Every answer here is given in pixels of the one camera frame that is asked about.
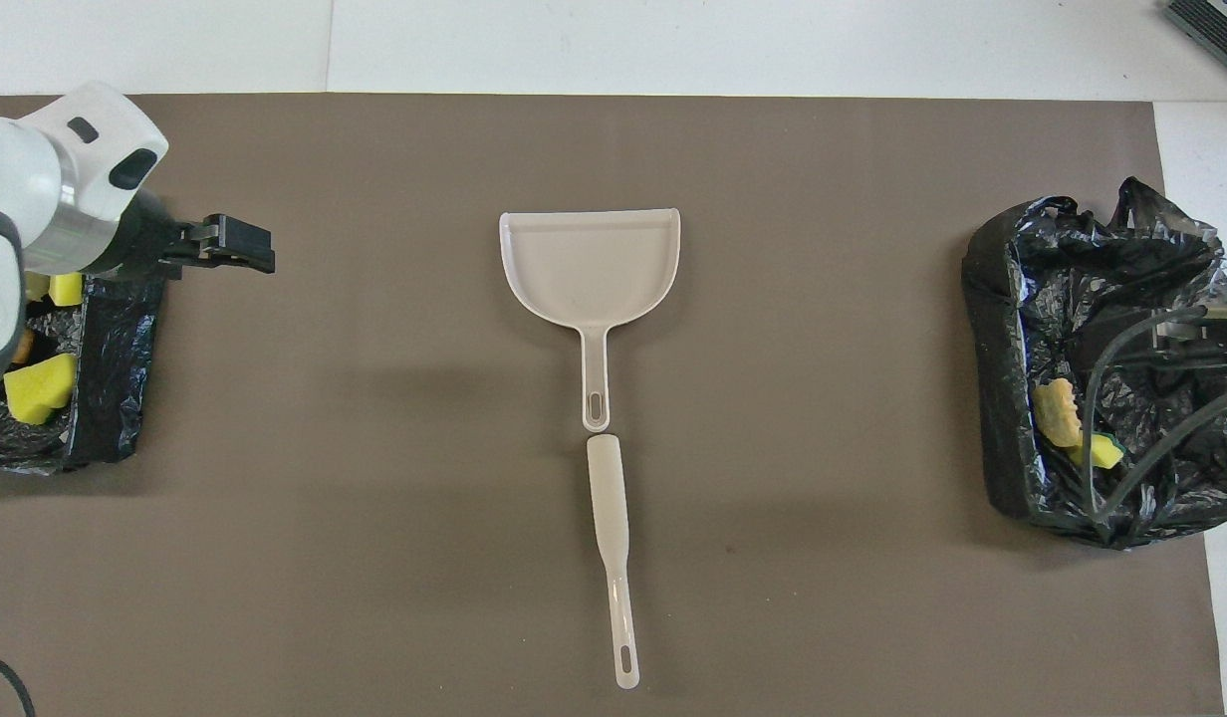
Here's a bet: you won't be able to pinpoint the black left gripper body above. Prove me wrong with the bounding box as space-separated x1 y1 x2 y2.
96 189 221 280

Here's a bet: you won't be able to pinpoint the large yellow sponge piece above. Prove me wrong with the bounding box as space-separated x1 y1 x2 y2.
4 353 79 427

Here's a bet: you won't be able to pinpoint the beige plastic dustpan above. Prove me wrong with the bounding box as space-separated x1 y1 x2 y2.
499 208 682 432

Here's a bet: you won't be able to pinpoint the beige hand brush black bristles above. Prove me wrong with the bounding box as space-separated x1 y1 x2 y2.
586 433 641 690

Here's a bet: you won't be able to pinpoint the pale lumpy bread piece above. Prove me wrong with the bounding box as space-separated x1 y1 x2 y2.
1032 377 1085 447

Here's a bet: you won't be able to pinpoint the small yellow sponge wedge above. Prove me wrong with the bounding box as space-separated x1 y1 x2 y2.
1065 428 1126 469

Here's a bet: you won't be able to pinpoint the smooth black trash bag bin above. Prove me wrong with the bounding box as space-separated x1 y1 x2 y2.
0 271 166 475

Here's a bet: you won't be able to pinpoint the crumpled black trash bag bin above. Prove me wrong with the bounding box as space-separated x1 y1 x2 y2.
960 177 1227 551

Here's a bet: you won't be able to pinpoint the brown table mat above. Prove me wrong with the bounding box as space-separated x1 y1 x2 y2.
0 95 1224 717

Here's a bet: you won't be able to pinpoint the dark ribbed device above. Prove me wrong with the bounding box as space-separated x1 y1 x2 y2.
1163 0 1227 86

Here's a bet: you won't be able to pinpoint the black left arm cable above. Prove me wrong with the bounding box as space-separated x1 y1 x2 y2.
0 649 37 717

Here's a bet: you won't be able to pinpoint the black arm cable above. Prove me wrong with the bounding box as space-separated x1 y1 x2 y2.
1080 304 1227 524
0 649 37 717

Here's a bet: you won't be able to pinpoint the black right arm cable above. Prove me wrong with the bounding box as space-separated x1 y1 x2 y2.
1080 304 1227 524

